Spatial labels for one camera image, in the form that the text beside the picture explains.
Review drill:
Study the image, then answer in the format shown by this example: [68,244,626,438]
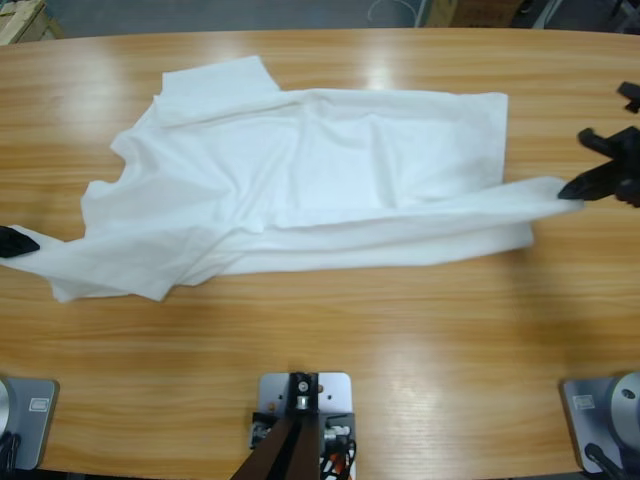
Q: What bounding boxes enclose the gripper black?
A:
[557,127,640,209]

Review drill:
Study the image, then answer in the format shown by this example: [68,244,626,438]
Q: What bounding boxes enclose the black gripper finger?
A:
[0,225,41,246]
[0,240,41,260]

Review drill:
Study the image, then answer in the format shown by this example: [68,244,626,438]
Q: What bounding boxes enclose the white t-shirt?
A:
[7,55,587,305]

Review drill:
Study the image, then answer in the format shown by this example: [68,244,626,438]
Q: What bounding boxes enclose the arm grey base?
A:
[0,377,60,471]
[558,370,640,474]

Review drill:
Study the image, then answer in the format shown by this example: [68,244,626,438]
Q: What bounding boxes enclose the grey chair leg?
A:
[529,0,566,29]

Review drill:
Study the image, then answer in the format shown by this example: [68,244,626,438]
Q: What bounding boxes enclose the brown cardboard box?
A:
[429,0,524,29]

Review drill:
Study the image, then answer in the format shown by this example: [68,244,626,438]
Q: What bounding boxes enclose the stacked wooden boards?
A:
[0,0,66,46]

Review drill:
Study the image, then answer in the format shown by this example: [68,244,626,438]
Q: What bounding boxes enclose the silver metal clamp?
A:
[322,412,357,450]
[249,410,275,450]

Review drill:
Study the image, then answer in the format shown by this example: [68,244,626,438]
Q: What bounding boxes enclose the white mounting block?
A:
[257,370,359,480]

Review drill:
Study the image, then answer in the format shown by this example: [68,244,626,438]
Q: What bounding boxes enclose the black base cable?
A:
[583,442,626,480]
[0,432,24,472]

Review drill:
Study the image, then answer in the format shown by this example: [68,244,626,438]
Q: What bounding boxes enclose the white wire hoop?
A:
[368,0,421,25]

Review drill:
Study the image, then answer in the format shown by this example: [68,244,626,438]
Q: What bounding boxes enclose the dark camera post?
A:
[230,370,324,480]

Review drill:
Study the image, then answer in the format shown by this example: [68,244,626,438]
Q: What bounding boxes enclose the orange and black cable bundle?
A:
[318,438,359,480]

